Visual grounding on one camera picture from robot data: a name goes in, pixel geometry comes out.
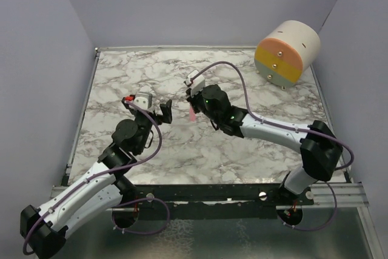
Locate pink key tag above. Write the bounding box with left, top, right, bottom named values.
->
left=189, top=107, right=196, bottom=122

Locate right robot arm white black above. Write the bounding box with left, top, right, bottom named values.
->
left=186, top=85, right=343, bottom=205

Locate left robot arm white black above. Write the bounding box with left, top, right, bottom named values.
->
left=19, top=93, right=173, bottom=258

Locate round three-drawer mini cabinet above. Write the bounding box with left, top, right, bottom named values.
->
left=254, top=20, right=321, bottom=90

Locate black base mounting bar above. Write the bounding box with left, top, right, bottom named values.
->
left=99, top=183, right=315, bottom=222

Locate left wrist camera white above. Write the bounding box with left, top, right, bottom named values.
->
left=133, top=92, right=153, bottom=110

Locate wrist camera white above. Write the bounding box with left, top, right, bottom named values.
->
left=133, top=92, right=153, bottom=110
left=184, top=70, right=206, bottom=97

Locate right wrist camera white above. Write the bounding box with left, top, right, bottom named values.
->
left=184, top=70, right=206, bottom=97

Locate aluminium frame rail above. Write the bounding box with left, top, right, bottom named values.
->
left=311, top=183, right=369, bottom=207

